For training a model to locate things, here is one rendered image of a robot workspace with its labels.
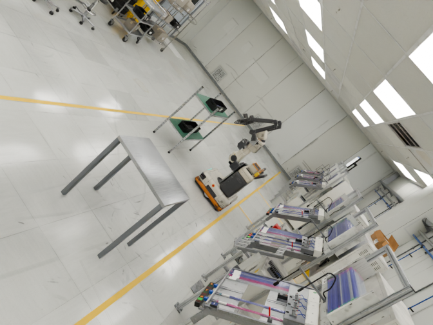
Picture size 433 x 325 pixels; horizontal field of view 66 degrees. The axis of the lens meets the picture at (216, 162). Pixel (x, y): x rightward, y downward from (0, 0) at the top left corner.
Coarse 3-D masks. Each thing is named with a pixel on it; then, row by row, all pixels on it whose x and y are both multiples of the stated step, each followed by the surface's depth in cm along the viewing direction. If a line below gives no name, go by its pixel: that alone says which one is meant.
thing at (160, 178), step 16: (112, 144) 274; (128, 144) 274; (144, 144) 297; (96, 160) 281; (128, 160) 318; (144, 160) 278; (160, 160) 302; (80, 176) 287; (112, 176) 328; (144, 176) 264; (160, 176) 283; (64, 192) 294; (160, 192) 265; (176, 192) 286; (160, 208) 259; (176, 208) 300
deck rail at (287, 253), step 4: (256, 244) 366; (260, 244) 364; (264, 244) 364; (256, 248) 366; (260, 248) 364; (264, 248) 363; (268, 248) 362; (272, 248) 360; (276, 248) 359; (272, 252) 361; (284, 252) 356; (288, 252) 355; (292, 252) 354; (296, 252) 353; (288, 256) 355; (292, 256) 354; (296, 256) 352; (300, 256) 351; (304, 256) 350; (308, 256) 349; (312, 256) 348; (304, 260) 350; (308, 260) 349; (312, 260) 348
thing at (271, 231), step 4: (264, 228) 422; (268, 228) 424; (272, 228) 426; (260, 232) 407; (264, 232) 406; (268, 232) 408; (272, 232) 410; (276, 232) 413; (280, 232) 415; (284, 232) 417; (288, 232) 419; (276, 236) 401; (280, 236) 400; (284, 236) 402; (288, 236) 403; (292, 236) 405; (296, 236) 408; (300, 236) 410
